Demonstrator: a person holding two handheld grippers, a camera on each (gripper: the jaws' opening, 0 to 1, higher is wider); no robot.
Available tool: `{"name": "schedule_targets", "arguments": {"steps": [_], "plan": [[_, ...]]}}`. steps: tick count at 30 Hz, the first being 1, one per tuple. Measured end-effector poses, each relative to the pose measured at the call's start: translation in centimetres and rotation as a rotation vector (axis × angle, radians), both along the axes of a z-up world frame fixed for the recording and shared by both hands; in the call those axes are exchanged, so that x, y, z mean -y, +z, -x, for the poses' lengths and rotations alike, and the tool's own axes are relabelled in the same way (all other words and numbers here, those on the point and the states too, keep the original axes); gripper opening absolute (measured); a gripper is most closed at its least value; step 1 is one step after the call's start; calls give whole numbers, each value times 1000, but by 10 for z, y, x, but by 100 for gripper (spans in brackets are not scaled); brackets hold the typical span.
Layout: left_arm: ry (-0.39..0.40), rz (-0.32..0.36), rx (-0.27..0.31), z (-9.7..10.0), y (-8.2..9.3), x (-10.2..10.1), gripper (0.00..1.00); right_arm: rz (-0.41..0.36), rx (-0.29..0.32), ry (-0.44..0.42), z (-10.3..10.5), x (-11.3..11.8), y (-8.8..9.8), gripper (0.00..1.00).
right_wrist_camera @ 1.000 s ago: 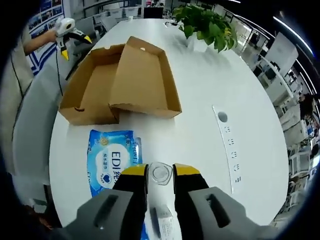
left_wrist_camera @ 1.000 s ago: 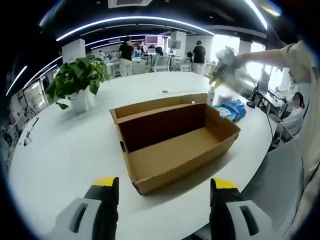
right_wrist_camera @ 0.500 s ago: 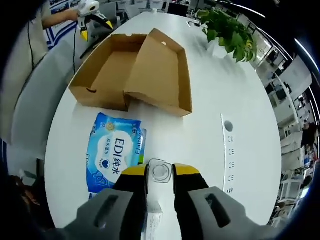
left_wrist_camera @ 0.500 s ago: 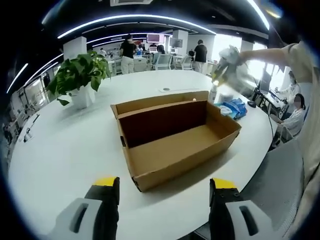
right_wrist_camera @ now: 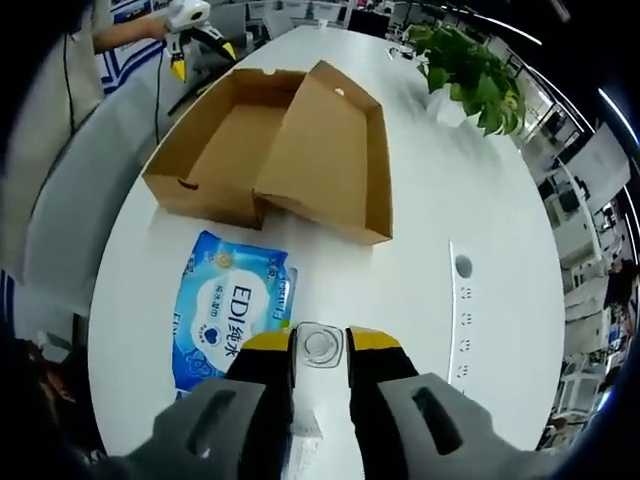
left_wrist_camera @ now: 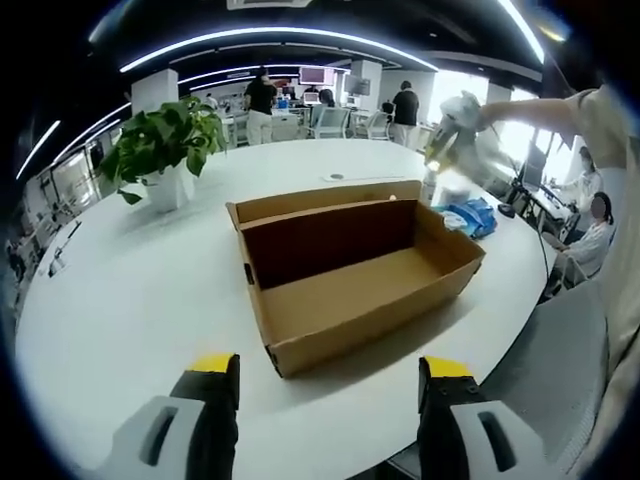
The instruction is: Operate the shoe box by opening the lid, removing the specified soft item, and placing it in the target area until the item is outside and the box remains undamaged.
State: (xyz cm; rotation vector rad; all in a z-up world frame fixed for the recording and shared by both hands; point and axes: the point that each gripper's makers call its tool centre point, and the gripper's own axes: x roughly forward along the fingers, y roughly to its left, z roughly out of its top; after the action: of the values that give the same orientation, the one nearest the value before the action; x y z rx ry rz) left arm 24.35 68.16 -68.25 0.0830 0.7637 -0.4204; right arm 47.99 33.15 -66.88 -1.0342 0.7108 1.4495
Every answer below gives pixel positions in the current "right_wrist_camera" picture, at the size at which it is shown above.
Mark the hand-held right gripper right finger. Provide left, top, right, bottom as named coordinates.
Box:
left=346, top=325, right=539, bottom=480

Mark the table socket strip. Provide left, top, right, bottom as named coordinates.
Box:
left=447, top=239, right=474, bottom=386

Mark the brown cardboard shoe box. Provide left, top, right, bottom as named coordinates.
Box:
left=141, top=59, right=394, bottom=247

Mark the thin black cable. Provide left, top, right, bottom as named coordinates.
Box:
left=60, top=27, right=79, bottom=136

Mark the clear plastic jar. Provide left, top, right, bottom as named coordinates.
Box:
left=292, top=321, right=347, bottom=372

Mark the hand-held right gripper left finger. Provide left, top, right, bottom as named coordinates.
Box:
left=117, top=329, right=297, bottom=480

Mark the blue wet wipes pack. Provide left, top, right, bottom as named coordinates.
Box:
left=171, top=229, right=291, bottom=401

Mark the potted green plant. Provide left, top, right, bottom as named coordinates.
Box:
left=409, top=22, right=527, bottom=137

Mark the person's white shirt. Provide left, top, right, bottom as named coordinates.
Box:
left=0, top=0, right=109, bottom=271

